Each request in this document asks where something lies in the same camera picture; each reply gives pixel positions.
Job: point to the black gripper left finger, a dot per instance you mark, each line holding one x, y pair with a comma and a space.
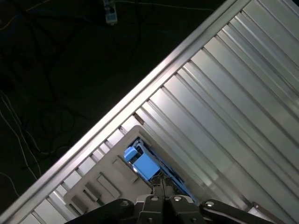
151, 210

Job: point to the grey parts rack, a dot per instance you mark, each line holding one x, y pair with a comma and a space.
105, 168

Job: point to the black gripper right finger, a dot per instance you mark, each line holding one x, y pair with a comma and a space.
180, 210

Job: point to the white power strip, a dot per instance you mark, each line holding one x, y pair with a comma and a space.
109, 12

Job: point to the hard disk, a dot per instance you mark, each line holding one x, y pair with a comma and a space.
144, 166

